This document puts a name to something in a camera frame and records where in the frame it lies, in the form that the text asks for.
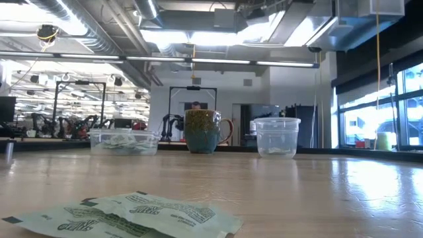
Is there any clear rectangular plastic container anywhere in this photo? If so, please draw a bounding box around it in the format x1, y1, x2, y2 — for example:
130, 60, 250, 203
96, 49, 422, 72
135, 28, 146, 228
89, 128, 162, 156

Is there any green glazed ceramic mug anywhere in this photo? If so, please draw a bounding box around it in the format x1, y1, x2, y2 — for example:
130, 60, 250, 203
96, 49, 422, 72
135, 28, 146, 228
184, 109, 234, 155

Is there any tall black cabinet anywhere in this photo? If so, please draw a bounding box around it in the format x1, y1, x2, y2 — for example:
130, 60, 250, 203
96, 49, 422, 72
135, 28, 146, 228
284, 104, 319, 149
240, 104, 251, 146

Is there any grey cabinet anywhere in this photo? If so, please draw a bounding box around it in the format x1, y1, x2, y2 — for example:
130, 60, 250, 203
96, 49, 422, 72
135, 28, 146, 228
249, 103, 281, 146

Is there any clear round plastic cup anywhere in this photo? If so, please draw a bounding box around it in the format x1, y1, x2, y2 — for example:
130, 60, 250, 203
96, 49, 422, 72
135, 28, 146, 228
253, 117, 301, 159

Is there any small dark monitor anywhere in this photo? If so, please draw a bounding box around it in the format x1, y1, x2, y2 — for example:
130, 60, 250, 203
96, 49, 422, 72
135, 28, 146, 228
114, 118, 134, 130

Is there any grey ceiling box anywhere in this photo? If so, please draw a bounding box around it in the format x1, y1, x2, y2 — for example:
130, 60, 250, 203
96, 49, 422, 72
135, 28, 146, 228
213, 8, 236, 29

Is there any yellow-green container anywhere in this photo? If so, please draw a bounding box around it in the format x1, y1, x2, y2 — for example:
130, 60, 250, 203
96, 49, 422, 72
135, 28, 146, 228
376, 132, 393, 151

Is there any black computer monitor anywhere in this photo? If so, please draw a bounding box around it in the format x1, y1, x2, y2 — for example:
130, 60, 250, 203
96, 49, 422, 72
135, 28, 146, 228
0, 95, 17, 123

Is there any white ceiling box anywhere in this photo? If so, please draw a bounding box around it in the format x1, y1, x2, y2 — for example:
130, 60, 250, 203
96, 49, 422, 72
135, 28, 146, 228
358, 0, 406, 17

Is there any black frame rig with camera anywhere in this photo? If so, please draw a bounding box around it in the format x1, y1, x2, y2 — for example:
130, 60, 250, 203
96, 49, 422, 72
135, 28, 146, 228
168, 85, 218, 143

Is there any yellow hanging power cord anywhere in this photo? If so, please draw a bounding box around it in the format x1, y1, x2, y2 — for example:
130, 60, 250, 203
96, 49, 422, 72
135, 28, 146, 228
190, 44, 198, 80

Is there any silver ventilation duct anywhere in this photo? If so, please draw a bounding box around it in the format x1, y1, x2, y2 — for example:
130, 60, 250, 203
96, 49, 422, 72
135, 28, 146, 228
28, 0, 156, 89

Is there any black yellow cord reel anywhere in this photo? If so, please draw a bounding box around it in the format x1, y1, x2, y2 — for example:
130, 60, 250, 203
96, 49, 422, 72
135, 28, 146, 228
36, 23, 60, 44

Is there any silver metal post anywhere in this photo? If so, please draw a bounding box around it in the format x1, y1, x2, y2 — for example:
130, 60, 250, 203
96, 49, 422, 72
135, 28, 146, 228
5, 140, 16, 165

